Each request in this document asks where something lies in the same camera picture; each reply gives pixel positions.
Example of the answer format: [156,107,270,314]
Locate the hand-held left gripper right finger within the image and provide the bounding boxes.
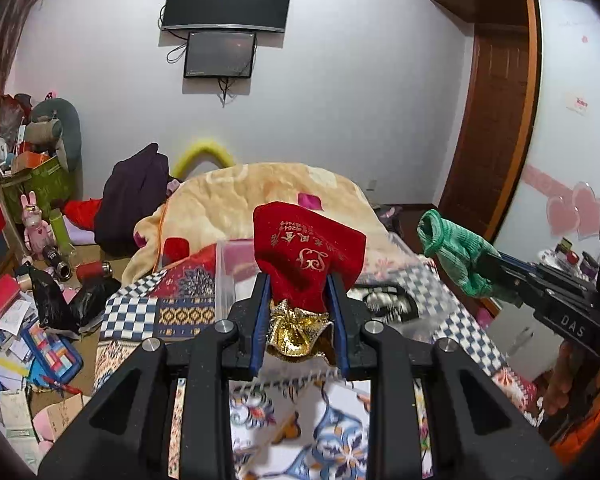
[326,272,566,480]

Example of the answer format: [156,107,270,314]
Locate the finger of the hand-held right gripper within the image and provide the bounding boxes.
[487,251,553,282]
[472,269,533,309]

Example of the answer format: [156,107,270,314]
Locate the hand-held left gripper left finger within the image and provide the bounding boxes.
[37,272,273,480]

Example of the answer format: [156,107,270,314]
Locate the red pouch with gold trim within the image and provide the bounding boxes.
[252,202,368,366]

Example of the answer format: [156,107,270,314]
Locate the green knitted sock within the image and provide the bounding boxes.
[417,209,501,297]

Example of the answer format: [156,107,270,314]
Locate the person's right forearm orange sleeve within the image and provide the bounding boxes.
[550,390,600,461]

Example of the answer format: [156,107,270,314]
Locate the person's right hand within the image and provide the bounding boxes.
[541,342,588,423]

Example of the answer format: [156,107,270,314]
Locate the clear plastic box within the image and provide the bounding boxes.
[215,239,281,322]

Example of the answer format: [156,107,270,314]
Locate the patterned patchwork quilt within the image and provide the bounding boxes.
[94,245,536,480]

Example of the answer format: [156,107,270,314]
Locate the beige floral blanket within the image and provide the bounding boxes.
[122,162,396,286]

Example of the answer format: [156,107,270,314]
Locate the brown wooden door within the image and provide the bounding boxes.
[437,25,531,246]

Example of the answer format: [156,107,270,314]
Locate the white wardrobe door pink hearts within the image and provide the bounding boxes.
[480,0,600,411]

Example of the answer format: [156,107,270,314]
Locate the yellow fuzzy hoop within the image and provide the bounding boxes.
[172,137,237,181]

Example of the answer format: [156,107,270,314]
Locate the dark purple clothing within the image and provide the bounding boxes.
[94,143,173,257]

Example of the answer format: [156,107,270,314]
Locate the red cylinder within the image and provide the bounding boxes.
[76,261,112,281]

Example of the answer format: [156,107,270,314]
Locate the red cloth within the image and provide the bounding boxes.
[62,199,103,231]

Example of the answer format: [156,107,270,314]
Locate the black plastic bag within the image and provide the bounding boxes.
[27,265,122,337]

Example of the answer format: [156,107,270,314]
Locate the black cylinder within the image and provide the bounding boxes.
[42,245,74,281]

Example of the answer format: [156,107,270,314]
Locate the green cylinder tube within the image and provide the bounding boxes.
[49,209,74,257]

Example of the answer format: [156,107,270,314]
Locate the red pen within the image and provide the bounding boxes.
[42,375,81,395]

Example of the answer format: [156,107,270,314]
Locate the colourful pencil case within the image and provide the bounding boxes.
[20,322,84,389]

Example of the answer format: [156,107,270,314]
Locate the cardboard box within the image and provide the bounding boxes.
[32,394,92,442]

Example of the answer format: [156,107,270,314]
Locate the pink rabbit toy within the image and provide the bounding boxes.
[21,192,56,261]

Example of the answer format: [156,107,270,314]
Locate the green storage box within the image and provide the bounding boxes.
[0,155,77,211]

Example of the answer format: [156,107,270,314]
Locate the pile of papers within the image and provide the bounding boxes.
[0,300,48,466]

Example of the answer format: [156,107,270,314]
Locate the grey plush pillow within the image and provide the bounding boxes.
[27,97,83,173]

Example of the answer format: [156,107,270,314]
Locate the black monitor cable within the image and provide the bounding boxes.
[216,77,237,105]

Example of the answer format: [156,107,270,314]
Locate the small black wall monitor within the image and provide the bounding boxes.
[183,31,257,80]

